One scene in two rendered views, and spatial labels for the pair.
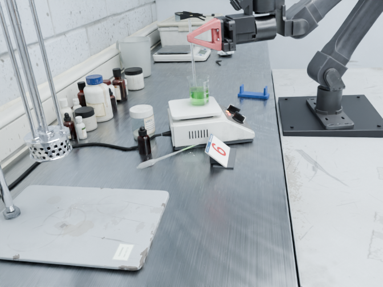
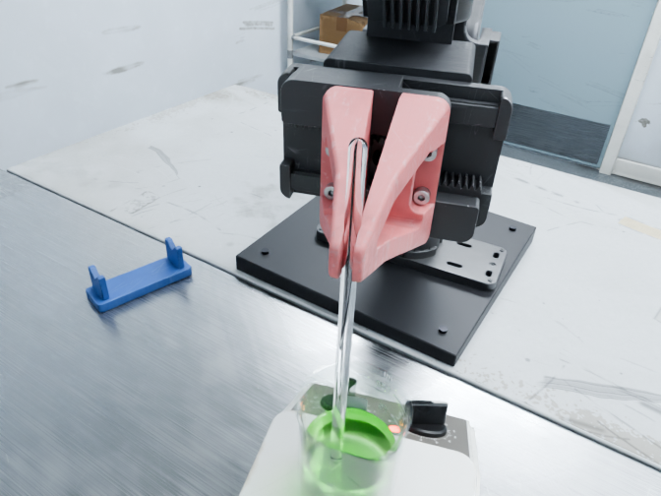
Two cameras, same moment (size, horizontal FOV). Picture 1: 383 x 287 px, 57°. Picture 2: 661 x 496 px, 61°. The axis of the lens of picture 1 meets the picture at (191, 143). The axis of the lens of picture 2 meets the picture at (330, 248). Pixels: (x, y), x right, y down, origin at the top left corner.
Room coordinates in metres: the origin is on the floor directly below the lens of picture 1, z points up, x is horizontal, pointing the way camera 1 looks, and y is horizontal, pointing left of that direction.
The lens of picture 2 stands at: (0.79, 0.14, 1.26)
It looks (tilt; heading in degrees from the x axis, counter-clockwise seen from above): 34 degrees down; 290
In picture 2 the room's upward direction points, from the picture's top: 3 degrees clockwise
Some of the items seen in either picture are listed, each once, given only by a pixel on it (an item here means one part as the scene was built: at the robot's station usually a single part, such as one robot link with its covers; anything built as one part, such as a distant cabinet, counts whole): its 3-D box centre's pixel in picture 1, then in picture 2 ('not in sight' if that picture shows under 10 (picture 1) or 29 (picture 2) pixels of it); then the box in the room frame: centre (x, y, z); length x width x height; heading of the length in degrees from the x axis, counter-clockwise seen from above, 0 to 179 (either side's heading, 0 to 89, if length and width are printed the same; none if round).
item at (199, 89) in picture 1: (198, 90); (351, 455); (0.83, -0.02, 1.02); 0.06 x 0.05 x 0.08; 137
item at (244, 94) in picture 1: (253, 91); (139, 271); (1.12, -0.21, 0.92); 0.10 x 0.03 x 0.04; 63
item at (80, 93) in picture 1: (84, 97); not in sight; (1.08, 0.33, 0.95); 0.04 x 0.04 x 0.10
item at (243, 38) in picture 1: (237, 31); (394, 126); (0.85, -0.12, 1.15); 0.10 x 0.07 x 0.07; 8
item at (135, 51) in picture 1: (133, 57); not in sight; (1.49, 0.22, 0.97); 0.18 x 0.13 x 0.15; 55
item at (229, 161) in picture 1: (221, 150); not in sight; (0.71, -0.07, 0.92); 0.09 x 0.06 x 0.04; 168
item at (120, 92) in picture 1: (118, 85); not in sight; (1.17, 0.23, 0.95); 0.04 x 0.04 x 0.11
